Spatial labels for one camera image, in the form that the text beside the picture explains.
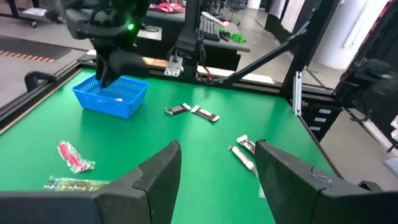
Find blue plastic basket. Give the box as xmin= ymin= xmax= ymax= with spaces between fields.
xmin=71 ymin=73 xmax=149 ymax=119

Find black diagonal frame brace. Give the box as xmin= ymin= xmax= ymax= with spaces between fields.
xmin=222 ymin=0 xmax=324 ymax=94

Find red candy bags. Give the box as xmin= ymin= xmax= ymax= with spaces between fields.
xmin=149 ymin=1 xmax=186 ymax=14

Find black office chair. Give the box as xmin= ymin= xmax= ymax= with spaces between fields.
xmin=225 ymin=0 xmax=246 ymax=26

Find black table clamp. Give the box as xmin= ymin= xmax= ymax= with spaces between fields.
xmin=24 ymin=70 xmax=60 ymax=93

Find black bulky equipment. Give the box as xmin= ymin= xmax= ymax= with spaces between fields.
xmin=334 ymin=0 xmax=398 ymax=125

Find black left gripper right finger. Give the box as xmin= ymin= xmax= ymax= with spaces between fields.
xmin=254 ymin=139 xmax=398 ymax=224

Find yellowish sour straws candy packet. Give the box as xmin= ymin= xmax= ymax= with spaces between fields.
xmin=43 ymin=175 xmax=110 ymax=192

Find black hazard striped floor mat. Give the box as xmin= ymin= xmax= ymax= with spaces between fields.
xmin=0 ymin=35 xmax=73 ymax=64

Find brown chocolate bar wrapper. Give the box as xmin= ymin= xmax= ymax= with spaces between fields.
xmin=164 ymin=103 xmax=192 ymax=116
xmin=190 ymin=105 xmax=221 ymax=123

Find black upright frame post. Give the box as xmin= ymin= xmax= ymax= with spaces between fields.
xmin=175 ymin=0 xmax=206 ymax=78

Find silver aluminium bracket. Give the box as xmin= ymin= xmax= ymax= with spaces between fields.
xmin=293 ymin=70 xmax=303 ymax=116

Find grey metal bracket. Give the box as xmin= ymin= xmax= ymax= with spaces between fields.
xmin=164 ymin=55 xmax=184 ymax=77

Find black box with white labels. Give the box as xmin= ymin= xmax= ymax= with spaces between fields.
xmin=303 ymin=102 xmax=343 ymax=141

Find grey desk with candy bags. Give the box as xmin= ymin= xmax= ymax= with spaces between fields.
xmin=144 ymin=7 xmax=187 ymax=24

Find black computer keyboard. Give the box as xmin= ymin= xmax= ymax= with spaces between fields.
xmin=198 ymin=15 xmax=221 ymax=42

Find grey wheeled cart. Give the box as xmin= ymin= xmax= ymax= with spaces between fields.
xmin=6 ymin=0 xmax=65 ymax=29

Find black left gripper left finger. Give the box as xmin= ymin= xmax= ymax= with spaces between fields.
xmin=0 ymin=139 xmax=183 ymax=224

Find green cable bundle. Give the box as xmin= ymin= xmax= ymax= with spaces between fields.
xmin=229 ymin=32 xmax=247 ymax=44

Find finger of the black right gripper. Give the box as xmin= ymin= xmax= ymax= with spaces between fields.
xmin=95 ymin=57 xmax=123 ymax=89
xmin=114 ymin=50 xmax=150 ymax=78

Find black and red cable bundle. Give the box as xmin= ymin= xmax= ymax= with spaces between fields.
xmin=195 ymin=30 xmax=218 ymax=85

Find grey desk with keyboard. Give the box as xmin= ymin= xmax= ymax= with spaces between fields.
xmin=135 ymin=12 xmax=251 ymax=72

